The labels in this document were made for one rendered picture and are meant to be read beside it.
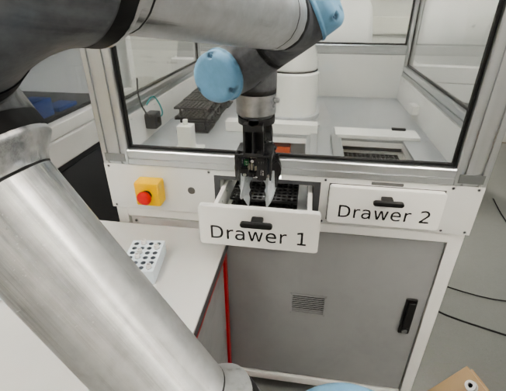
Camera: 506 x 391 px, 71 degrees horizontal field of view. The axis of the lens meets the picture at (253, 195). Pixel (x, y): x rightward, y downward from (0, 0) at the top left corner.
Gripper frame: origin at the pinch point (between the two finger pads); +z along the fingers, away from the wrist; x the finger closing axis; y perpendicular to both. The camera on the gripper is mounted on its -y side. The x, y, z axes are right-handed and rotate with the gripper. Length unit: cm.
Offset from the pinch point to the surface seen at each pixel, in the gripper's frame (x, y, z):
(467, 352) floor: 86, -45, 98
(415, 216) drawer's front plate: 39.4, -15.4, 11.3
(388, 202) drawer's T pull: 31.0, -12.1, 5.7
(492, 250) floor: 128, -125, 100
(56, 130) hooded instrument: -80, -44, 3
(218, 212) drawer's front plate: -9.7, -1.0, 5.0
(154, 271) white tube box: -23.8, 8.1, 17.3
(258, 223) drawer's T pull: 0.3, 2.3, 5.1
